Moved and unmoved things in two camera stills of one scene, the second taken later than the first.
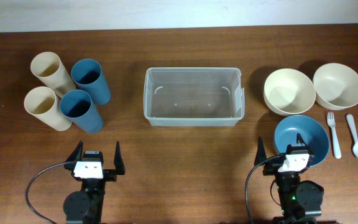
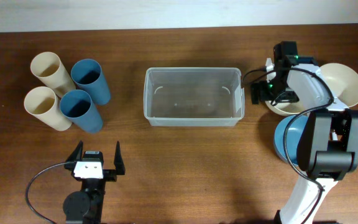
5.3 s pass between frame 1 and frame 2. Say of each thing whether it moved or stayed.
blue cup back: stayed
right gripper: moved
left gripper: stayed
